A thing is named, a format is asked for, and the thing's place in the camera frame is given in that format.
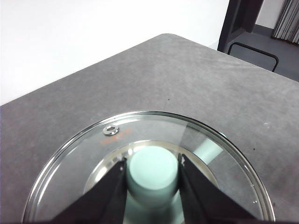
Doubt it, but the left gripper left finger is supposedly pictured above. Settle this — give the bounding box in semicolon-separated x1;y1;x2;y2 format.
50;157;128;224

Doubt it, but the black metal tube frame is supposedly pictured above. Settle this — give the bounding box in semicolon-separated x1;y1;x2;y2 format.
228;42;279;72

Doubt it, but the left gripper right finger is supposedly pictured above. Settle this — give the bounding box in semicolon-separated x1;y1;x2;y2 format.
177;153;263;224

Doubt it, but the mint green pot with handle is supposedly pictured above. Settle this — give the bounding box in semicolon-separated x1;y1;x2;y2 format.
81;132;227;224

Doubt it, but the glass pot lid green knob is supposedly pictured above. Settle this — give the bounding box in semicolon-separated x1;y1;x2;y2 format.
22;109;276;224

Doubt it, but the grey pleated curtain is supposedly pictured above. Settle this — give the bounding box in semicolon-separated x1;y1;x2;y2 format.
271;0;299;44

